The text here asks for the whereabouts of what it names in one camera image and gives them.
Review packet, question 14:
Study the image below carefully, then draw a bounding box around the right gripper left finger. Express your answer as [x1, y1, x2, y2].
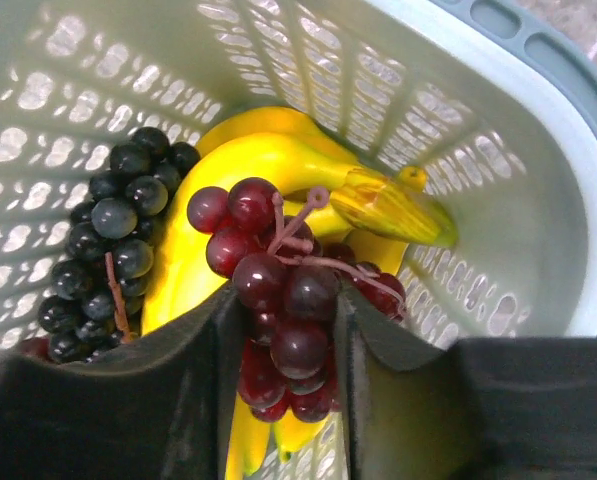
[0, 287, 238, 479]

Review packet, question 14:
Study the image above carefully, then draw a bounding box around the dark blue grape bunch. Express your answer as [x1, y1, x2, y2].
[16, 126, 200, 364]

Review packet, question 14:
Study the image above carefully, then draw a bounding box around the light blue plastic basket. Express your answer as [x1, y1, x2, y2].
[0, 0, 597, 480]

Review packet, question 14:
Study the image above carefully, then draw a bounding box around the yellow banana bunch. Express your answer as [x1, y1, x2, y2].
[142, 107, 458, 479]

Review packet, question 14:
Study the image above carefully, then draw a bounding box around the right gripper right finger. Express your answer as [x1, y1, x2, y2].
[335, 285, 597, 479]

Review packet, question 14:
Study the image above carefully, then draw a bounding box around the red grape bunch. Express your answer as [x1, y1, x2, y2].
[187, 177, 405, 423]

